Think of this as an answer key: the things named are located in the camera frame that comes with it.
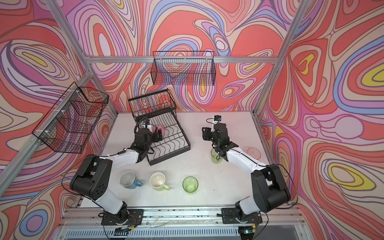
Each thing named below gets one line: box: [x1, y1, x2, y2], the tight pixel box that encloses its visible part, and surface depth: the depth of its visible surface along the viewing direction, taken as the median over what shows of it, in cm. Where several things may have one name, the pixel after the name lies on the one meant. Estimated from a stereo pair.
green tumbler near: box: [182, 176, 199, 194], surface depth 81 cm
